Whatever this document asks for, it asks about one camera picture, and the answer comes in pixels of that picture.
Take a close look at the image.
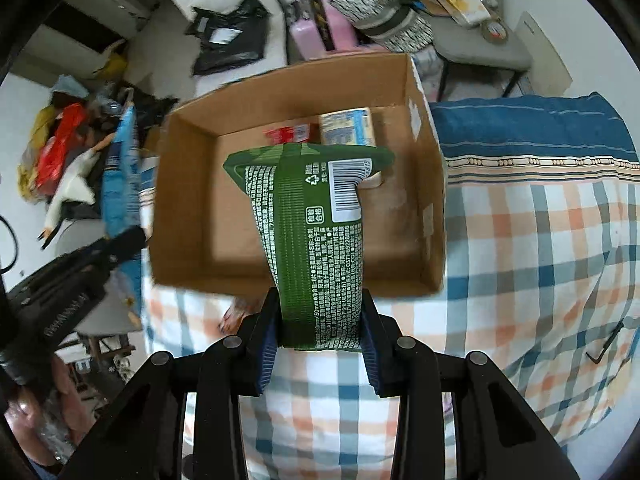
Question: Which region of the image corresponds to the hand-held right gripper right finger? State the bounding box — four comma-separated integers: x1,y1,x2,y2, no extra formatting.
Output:
357,289,581,480

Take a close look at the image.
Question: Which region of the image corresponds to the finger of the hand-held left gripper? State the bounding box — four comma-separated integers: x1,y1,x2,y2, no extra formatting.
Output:
97,225,150,267

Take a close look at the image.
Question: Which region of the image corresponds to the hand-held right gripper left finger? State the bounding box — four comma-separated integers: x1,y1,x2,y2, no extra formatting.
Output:
60,287,281,480

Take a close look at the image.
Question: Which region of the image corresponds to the brown cardboard box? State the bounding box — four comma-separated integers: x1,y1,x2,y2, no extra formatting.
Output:
149,52,447,297

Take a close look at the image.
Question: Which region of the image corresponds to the green printed snack packet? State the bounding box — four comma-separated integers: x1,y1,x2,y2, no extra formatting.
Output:
222,142,396,352

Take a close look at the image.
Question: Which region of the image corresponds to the red snack packet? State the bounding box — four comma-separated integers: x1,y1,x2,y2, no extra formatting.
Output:
264,123,314,146

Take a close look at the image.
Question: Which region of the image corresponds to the yellow and blue snack packet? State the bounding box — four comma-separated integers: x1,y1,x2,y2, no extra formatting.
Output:
318,107,379,149

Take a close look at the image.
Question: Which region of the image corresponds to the person's left hand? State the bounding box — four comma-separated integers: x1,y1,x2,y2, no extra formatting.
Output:
6,355,92,467

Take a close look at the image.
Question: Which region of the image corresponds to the white goose plush toy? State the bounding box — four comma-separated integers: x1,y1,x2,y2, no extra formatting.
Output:
39,146,103,252

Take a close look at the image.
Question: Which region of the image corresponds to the red plastic bag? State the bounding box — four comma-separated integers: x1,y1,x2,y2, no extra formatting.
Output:
34,102,87,192

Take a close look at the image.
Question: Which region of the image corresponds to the yellow plastic bag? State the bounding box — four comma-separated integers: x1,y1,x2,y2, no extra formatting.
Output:
17,106,57,201

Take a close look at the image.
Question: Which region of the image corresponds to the plaid bed sheet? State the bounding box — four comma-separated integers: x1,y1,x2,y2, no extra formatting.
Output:
139,92,640,480

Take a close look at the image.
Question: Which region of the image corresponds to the black plastic bag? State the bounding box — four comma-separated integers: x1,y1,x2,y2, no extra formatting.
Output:
186,0,272,77

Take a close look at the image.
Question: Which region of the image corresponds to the black hex key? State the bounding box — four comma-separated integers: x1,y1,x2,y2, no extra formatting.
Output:
586,320,627,364

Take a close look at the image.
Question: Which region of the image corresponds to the pink suitcase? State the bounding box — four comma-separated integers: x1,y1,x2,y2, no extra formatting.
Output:
287,0,362,65

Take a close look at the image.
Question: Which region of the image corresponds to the grey chair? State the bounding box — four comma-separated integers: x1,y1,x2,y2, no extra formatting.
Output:
413,0,532,102

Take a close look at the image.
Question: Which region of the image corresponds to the black and white patterned cloth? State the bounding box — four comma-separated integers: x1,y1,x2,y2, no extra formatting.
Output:
329,0,434,54

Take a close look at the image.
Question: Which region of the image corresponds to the white board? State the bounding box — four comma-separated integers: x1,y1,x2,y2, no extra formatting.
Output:
517,10,574,97

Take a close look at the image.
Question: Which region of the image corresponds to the tape roll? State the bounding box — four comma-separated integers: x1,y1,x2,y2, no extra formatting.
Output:
482,17,510,45

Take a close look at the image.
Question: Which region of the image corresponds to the black cable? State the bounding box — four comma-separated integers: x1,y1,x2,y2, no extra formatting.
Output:
0,214,22,277

